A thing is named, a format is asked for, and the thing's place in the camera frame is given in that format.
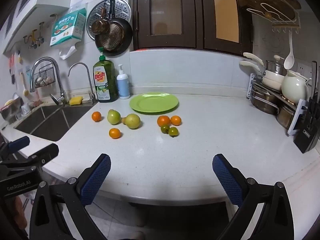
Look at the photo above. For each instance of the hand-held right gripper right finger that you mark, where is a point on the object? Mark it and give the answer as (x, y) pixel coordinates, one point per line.
(227, 180)

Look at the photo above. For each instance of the small copper pot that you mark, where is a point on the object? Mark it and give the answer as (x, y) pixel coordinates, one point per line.
(100, 27)

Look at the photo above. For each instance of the white plastic bag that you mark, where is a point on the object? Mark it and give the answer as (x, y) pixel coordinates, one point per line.
(67, 52)

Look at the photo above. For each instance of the white wall cabinet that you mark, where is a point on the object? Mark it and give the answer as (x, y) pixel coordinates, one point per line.
(37, 0)

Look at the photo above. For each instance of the cream frying pan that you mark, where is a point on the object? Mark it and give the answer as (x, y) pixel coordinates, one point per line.
(271, 83)
(273, 74)

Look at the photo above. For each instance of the round steel steamer plate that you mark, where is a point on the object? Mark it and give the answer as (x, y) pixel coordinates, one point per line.
(121, 7)

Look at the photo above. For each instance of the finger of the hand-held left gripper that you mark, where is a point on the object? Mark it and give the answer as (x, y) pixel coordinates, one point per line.
(47, 152)
(18, 143)

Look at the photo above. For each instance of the green dish soap bottle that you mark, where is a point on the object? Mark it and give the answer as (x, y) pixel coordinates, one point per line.
(105, 80)

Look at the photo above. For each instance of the yellow-green round fruit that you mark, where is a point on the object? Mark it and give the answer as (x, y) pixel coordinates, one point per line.
(132, 121)

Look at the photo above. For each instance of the large steel pot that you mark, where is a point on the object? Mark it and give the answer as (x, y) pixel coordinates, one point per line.
(285, 116)
(263, 102)

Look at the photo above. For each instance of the steel sink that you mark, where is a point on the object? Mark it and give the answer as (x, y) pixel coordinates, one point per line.
(50, 122)

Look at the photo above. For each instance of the small steel faucet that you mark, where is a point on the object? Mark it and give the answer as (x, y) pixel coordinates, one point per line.
(91, 92)

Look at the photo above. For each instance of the black knife block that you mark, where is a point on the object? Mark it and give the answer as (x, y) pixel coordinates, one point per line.
(307, 135)

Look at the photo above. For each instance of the green round fruit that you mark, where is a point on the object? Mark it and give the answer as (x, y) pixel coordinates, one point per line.
(114, 117)

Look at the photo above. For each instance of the large steel faucet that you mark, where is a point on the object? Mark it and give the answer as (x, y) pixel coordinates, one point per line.
(62, 90)

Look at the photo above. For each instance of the brown kiwi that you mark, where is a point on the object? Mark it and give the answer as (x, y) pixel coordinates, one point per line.
(123, 121)

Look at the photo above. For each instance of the white blue pump bottle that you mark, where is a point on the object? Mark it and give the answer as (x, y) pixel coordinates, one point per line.
(123, 85)

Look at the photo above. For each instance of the white ladle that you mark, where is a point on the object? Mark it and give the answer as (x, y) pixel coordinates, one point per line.
(289, 61)

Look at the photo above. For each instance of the wall socket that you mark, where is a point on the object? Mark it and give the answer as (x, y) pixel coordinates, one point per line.
(303, 69)

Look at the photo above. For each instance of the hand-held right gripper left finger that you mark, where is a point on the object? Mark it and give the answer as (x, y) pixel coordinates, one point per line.
(96, 177)

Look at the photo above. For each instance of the green plate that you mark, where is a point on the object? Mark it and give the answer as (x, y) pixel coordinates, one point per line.
(153, 103)

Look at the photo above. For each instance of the copper strainer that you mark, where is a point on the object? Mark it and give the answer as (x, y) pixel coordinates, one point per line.
(112, 37)

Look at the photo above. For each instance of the person's left forearm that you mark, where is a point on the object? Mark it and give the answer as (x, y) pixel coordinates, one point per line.
(19, 212)

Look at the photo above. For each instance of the yellow sponge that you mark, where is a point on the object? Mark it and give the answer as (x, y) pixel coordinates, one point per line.
(75, 101)

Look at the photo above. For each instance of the steel pot with lid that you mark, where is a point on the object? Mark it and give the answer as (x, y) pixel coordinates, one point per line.
(275, 66)

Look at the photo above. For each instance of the dark wooden cabinet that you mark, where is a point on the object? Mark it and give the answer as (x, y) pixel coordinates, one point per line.
(197, 15)

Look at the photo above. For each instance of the white mug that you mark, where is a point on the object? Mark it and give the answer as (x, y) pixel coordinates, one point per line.
(25, 108)

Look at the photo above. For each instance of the white wall rack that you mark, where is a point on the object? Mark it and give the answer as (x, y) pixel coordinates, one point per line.
(285, 25)

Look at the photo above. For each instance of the white pitcher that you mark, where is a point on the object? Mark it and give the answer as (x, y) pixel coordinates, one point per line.
(295, 87)

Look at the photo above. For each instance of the orange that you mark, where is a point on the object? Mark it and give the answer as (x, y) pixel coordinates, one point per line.
(96, 116)
(176, 120)
(114, 133)
(163, 120)

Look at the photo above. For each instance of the tissue box green white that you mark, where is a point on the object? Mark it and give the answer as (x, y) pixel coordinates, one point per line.
(67, 26)

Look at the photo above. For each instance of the dark base cabinet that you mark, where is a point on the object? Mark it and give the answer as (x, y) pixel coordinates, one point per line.
(180, 220)

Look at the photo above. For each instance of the white flat board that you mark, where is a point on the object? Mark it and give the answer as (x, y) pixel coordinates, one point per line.
(297, 120)

